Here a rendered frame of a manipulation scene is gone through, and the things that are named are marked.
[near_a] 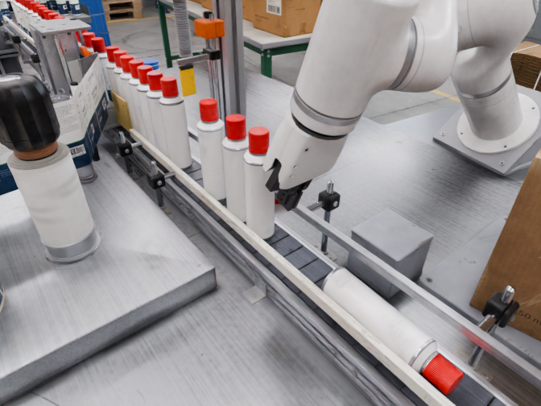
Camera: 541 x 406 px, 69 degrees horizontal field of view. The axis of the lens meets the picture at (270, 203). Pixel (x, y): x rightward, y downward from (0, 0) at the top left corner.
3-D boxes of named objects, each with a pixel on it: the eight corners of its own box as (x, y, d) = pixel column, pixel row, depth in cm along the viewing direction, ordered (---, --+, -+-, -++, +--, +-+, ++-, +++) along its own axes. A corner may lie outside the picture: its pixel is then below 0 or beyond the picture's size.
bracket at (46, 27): (29, 25, 98) (27, 21, 97) (75, 19, 103) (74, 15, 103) (42, 35, 89) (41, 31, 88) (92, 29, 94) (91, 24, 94)
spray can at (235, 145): (222, 214, 77) (213, 116, 65) (244, 205, 80) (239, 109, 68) (237, 228, 74) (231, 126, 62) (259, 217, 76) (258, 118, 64)
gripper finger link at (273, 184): (296, 138, 49) (312, 150, 54) (254, 181, 51) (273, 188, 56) (302, 144, 49) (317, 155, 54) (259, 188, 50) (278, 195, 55)
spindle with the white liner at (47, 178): (40, 242, 70) (-36, 75, 53) (91, 223, 75) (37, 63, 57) (54, 271, 65) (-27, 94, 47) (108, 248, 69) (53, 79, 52)
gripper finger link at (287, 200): (290, 167, 56) (279, 196, 61) (273, 174, 55) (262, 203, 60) (303, 182, 55) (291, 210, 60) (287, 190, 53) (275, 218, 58)
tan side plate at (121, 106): (117, 122, 108) (109, 90, 103) (119, 122, 109) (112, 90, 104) (130, 135, 102) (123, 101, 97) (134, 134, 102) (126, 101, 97)
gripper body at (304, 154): (334, 82, 51) (308, 144, 59) (272, 99, 46) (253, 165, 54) (374, 118, 48) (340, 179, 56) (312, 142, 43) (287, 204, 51)
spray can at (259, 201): (241, 230, 73) (235, 129, 61) (263, 220, 76) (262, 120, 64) (258, 245, 70) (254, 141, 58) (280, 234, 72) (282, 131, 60)
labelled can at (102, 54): (102, 109, 120) (84, 38, 108) (119, 105, 123) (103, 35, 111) (109, 113, 117) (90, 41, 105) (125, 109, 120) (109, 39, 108)
